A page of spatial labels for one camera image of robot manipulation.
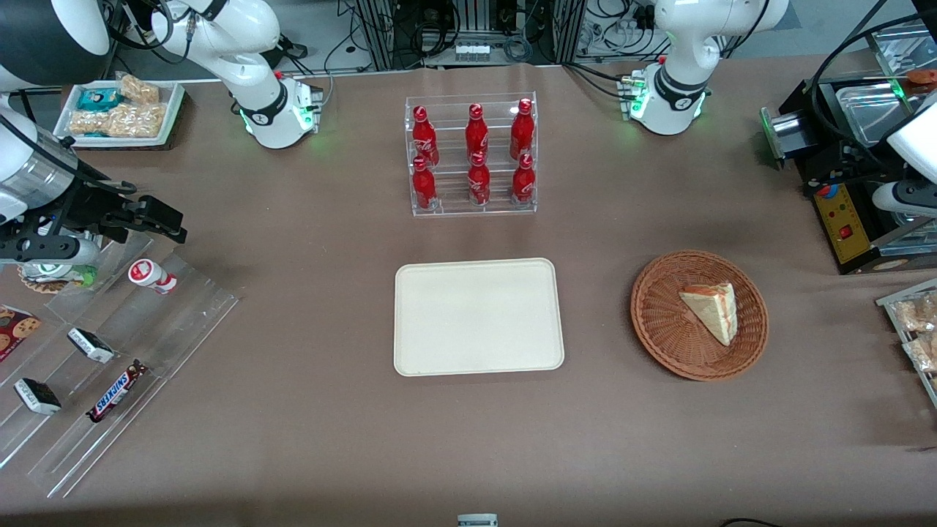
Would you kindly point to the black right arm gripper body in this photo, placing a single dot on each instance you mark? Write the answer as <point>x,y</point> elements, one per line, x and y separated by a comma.
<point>88,207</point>

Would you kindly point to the triangular sandwich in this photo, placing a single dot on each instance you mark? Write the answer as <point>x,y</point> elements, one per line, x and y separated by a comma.
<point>714,311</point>

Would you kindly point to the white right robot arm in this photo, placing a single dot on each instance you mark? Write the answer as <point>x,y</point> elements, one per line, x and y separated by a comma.
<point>241,36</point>

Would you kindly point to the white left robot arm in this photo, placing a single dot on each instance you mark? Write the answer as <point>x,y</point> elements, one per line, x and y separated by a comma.
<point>681,95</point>

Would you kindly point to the white snack tray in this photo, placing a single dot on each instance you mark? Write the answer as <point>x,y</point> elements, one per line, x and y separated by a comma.
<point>170,110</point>

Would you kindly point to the beige plastic tray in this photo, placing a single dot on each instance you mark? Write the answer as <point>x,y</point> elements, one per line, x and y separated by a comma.
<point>476,318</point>

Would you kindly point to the brown wicker basket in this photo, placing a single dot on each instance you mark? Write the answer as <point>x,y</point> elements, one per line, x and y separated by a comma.
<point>666,329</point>

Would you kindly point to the steel tray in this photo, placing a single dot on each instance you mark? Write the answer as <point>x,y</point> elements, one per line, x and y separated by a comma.
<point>871,110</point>

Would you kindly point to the grey tray with pastries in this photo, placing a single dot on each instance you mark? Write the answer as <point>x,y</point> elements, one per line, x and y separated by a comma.
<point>889,301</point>

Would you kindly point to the red white yogurt bottle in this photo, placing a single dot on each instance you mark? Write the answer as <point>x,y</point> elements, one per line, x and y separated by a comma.
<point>150,276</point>

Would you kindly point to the green white cup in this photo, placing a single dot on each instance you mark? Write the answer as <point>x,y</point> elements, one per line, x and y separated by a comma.
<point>73,274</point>

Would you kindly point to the small wicker coaster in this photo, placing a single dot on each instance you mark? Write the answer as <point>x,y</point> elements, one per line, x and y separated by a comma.
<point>40,285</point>

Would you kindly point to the large puffed rice snack bag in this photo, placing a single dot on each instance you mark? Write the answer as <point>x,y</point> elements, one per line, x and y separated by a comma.
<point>121,121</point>

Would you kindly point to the clear acrylic stepped shelf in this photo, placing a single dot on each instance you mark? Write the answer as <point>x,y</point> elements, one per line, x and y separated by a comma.
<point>176,329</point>

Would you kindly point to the teal snack package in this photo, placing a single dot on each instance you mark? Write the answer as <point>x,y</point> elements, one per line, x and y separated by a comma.
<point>99,99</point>

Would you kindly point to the small puffed rice snack bag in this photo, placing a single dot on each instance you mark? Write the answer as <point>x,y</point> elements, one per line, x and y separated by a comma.
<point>139,89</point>

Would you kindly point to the black white snack pack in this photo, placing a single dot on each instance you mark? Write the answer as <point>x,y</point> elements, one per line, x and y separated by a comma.
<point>37,396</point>
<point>91,345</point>

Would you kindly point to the chocolate chip cookie box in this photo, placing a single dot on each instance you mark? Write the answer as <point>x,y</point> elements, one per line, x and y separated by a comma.
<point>16,329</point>

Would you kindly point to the Snickers chocolate bar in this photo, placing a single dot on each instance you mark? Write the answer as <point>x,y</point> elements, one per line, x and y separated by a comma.
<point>116,391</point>

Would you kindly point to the red cola bottle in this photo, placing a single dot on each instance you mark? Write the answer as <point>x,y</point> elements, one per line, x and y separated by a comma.
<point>424,187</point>
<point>523,183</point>
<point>423,135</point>
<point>522,132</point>
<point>476,132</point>
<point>479,183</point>

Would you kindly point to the clear acrylic bottle rack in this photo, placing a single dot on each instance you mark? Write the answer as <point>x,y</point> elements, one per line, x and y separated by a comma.
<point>450,197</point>

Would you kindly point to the white power strip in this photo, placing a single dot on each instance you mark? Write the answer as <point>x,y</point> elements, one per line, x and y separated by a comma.
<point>471,53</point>

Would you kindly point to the white label tag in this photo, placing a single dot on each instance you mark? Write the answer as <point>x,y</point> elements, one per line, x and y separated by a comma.
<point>477,520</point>

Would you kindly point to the black machine with yellow panel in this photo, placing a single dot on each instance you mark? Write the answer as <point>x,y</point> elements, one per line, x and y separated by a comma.
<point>842,219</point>

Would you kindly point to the metal box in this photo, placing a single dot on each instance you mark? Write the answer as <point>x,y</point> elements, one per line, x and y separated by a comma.
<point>897,47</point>

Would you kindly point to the wrapped pastry pack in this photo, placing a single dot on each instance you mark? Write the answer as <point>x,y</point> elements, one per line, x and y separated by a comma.
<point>919,313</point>
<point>924,353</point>

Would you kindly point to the orange brown object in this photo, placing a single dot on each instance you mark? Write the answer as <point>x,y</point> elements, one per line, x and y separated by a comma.
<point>924,77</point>

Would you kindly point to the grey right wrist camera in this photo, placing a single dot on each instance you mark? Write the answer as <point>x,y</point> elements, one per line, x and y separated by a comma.
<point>51,251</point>

